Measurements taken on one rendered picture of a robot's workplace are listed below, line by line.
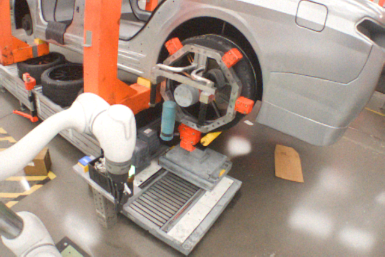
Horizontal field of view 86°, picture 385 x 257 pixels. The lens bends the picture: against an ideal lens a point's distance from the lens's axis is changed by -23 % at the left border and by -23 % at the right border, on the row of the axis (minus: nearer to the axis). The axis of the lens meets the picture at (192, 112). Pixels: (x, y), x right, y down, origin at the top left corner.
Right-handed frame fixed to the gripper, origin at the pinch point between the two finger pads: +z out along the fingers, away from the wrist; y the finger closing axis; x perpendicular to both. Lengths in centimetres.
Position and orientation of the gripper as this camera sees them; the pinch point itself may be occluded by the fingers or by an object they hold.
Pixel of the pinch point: (118, 204)
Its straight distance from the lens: 100.5
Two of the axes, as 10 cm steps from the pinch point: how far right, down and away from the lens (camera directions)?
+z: -1.9, 8.5, 4.9
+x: 6.3, -2.8, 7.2
